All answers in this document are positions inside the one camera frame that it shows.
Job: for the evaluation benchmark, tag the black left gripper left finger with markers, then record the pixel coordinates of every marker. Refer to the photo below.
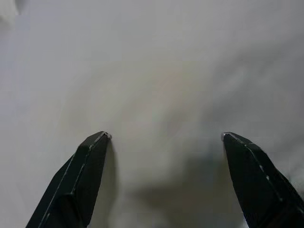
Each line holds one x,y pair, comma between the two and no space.
78,180

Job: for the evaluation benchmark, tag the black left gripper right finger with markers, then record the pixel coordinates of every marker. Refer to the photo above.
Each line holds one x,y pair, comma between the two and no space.
259,185

